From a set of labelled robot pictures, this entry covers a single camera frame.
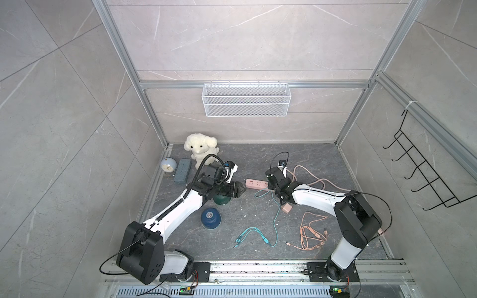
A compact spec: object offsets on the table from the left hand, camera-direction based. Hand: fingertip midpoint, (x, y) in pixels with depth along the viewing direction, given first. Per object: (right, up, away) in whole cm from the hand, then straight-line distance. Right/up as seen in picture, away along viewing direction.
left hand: (242, 185), depth 82 cm
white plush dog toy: (-21, +18, +14) cm, 31 cm away
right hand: (+18, +1, +12) cm, 21 cm away
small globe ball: (-41, +9, +19) cm, 46 cm away
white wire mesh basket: (+3, +45, +19) cm, 49 cm away
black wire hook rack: (+68, 0, -21) cm, 71 cm away
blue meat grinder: (-13, -13, -4) cm, 19 cm away
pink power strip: (+8, -2, +16) cm, 18 cm away
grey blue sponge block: (-35, +5, +22) cm, 41 cm away
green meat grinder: (-9, -7, +3) cm, 12 cm away
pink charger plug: (+22, -13, +8) cm, 27 cm away
